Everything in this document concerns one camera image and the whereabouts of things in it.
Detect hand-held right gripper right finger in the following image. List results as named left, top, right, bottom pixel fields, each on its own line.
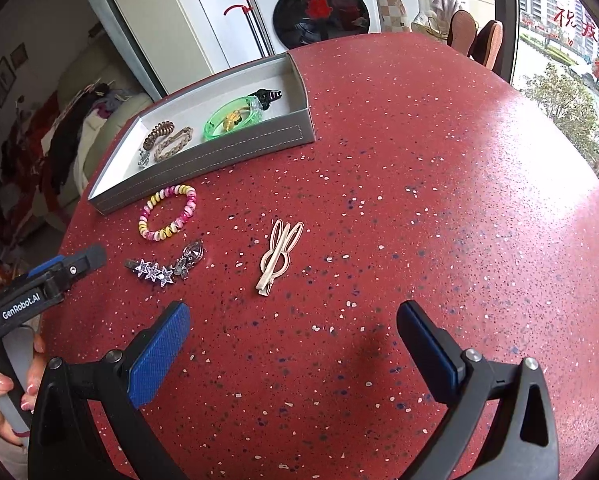
left=396, top=300, right=560, bottom=480

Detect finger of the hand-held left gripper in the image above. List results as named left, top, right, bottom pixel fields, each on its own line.
left=49, top=245, right=107, bottom=293
left=26, top=256, right=66, bottom=281

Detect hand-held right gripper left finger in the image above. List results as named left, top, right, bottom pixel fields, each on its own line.
left=29, top=301, right=192, bottom=480

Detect silver star hair clip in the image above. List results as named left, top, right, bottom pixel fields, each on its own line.
left=124, top=258, right=176, bottom=288

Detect brown spiral hair tie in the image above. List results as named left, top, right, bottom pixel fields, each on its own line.
left=138, top=120, right=176, bottom=168

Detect grey jewelry tray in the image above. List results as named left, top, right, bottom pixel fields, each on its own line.
left=88, top=50, right=314, bottom=215

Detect brown braided bracelet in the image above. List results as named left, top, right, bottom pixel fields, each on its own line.
left=153, top=126, right=194, bottom=163

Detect green translucent bangle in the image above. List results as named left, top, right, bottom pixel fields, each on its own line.
left=204, top=96, right=266, bottom=142

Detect black claw clip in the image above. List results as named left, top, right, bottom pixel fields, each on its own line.
left=246, top=87, right=283, bottom=111

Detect red printed blanket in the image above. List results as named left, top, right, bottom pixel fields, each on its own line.
left=0, top=95, right=60, bottom=231

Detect crystal charm ornament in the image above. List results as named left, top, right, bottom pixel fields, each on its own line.
left=172, top=239, right=205, bottom=281

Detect pile of clothes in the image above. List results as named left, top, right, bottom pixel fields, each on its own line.
left=44, top=80, right=145, bottom=196

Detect beige loop hair clip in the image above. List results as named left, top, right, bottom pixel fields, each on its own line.
left=255, top=218, right=304, bottom=297

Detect green armchair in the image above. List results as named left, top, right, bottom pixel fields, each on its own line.
left=56, top=55, right=155, bottom=221

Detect person's light clothing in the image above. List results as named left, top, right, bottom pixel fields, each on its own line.
left=0, top=425, right=30, bottom=480

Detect white laundry cabinet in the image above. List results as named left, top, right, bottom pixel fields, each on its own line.
left=94, top=0, right=245, bottom=93

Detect brown chair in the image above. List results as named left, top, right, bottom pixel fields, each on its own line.
left=447, top=10, right=477, bottom=58
left=472, top=20, right=504, bottom=71

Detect beige cloth bag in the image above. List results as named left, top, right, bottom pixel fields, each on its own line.
left=412, top=0, right=467, bottom=43

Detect red window decals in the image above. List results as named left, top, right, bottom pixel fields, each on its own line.
left=552, top=5, right=599, bottom=96

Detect pink yellow spiral bracelet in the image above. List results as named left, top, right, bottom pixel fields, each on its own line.
left=138, top=184, right=198, bottom=242

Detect tall picture frame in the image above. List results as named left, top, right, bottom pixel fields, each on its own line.
left=0, top=57, right=16, bottom=108

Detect red handled mop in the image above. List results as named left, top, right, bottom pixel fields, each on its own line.
left=224, top=0, right=275, bottom=58

